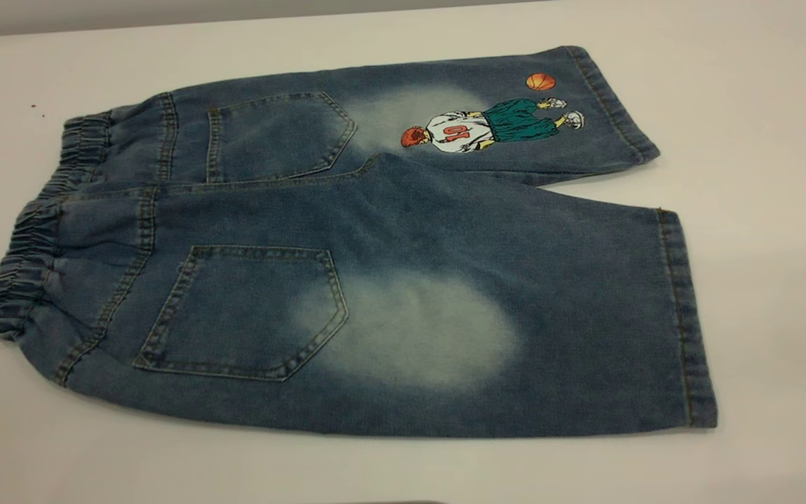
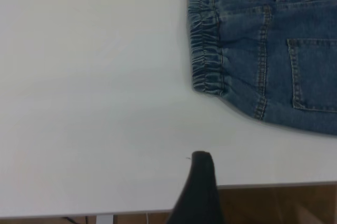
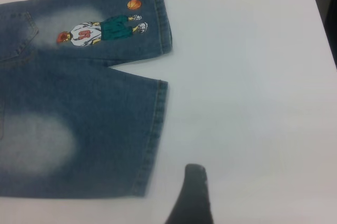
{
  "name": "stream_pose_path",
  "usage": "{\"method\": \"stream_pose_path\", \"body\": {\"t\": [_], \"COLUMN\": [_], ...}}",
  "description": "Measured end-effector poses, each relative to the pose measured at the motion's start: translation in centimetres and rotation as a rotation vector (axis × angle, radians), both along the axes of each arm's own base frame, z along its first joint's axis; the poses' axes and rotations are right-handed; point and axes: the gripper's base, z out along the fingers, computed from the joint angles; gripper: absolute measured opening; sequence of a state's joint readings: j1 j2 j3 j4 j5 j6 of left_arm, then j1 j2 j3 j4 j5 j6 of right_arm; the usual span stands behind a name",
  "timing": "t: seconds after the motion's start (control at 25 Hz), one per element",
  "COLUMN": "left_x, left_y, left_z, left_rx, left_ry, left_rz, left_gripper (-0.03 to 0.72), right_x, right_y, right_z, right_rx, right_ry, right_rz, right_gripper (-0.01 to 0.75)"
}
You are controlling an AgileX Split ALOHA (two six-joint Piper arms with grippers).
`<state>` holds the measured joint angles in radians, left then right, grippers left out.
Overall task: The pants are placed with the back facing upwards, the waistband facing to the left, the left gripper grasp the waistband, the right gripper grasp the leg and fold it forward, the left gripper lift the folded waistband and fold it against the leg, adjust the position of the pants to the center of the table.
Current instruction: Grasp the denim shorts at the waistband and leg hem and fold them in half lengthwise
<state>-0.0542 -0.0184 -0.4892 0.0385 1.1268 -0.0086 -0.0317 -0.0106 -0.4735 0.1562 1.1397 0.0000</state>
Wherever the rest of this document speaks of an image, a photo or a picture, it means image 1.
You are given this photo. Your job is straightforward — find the blue denim shorts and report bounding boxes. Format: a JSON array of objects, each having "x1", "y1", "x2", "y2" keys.
[{"x1": 0, "y1": 45, "x2": 719, "y2": 439}]

